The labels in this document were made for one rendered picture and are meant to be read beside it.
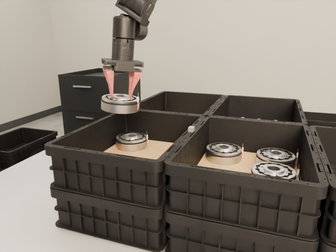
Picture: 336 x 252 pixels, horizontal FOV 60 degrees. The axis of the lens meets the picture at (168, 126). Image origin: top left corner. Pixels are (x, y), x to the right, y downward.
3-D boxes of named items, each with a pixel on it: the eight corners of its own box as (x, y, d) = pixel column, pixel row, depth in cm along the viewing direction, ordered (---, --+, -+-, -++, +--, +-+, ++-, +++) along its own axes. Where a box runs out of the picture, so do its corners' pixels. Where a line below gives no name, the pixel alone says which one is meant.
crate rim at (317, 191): (328, 201, 49) (330, 188, 48) (161, 174, 58) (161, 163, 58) (307, 132, 85) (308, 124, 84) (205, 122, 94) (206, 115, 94)
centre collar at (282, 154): (285, 158, 77) (285, 156, 77) (266, 156, 79) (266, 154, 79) (285, 152, 82) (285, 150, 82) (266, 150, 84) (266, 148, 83)
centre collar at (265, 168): (284, 176, 68) (284, 173, 67) (262, 172, 69) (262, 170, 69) (284, 167, 72) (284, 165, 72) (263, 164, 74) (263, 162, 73)
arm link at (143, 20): (123, -18, 70) (151, 1, 69) (141, -9, 81) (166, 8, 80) (101, 27, 74) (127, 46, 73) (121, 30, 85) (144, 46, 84)
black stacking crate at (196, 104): (204, 150, 97) (205, 117, 94) (125, 140, 107) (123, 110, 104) (224, 120, 133) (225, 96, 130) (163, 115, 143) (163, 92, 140)
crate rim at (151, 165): (160, 174, 58) (160, 163, 58) (41, 154, 68) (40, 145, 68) (205, 122, 94) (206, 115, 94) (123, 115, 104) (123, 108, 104)
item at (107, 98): (126, 106, 73) (126, 103, 73) (93, 99, 77) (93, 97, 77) (145, 99, 82) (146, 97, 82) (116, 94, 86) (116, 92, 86)
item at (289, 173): (296, 184, 65) (297, 182, 64) (249, 177, 68) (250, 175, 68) (295, 167, 74) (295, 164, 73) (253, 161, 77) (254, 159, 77)
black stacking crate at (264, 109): (302, 162, 87) (307, 126, 84) (205, 150, 97) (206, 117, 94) (295, 127, 123) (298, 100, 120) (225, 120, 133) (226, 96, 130)
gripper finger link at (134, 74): (109, 94, 82) (111, 60, 79) (135, 95, 84) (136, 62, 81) (113, 99, 75) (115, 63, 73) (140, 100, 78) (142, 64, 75)
